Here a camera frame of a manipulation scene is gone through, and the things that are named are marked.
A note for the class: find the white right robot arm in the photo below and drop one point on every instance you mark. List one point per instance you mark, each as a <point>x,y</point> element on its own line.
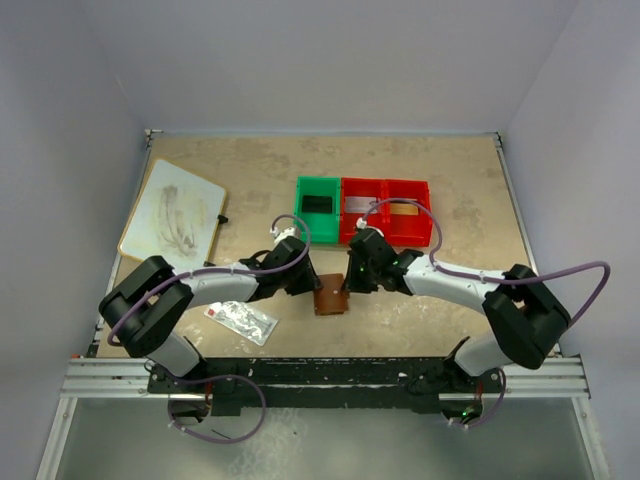
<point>526,320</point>

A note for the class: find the white board yellow rim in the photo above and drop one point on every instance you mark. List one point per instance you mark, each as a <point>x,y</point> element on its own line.
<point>175,216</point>

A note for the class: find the brown leather card holder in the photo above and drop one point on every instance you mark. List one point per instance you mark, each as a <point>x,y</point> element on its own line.
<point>331,298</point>

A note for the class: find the clear plastic packet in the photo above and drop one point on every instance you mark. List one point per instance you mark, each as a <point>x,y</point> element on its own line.
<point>242,319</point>

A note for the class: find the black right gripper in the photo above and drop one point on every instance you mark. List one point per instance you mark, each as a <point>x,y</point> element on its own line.
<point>352,284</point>

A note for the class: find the red bin right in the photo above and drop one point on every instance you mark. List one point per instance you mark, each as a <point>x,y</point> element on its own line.
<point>409,226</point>

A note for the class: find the silver card in bin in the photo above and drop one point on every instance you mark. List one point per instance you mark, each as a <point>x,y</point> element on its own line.
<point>359,204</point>

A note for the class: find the green plastic bin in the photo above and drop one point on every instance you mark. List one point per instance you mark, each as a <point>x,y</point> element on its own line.
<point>324,228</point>

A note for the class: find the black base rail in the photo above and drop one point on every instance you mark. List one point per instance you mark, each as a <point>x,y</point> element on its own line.
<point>423,385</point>

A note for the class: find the gold card in bin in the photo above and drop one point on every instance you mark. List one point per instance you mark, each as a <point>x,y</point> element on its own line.
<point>404,207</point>

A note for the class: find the black card in bin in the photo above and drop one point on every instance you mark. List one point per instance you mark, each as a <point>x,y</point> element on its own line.
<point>317,204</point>

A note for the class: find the metal corner bracket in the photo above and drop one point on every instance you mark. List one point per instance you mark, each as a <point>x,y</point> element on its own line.
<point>150,135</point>

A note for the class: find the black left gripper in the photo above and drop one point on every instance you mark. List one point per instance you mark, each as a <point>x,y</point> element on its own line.
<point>308,280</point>

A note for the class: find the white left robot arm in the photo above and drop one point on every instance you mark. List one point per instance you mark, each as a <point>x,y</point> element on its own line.
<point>144,308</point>

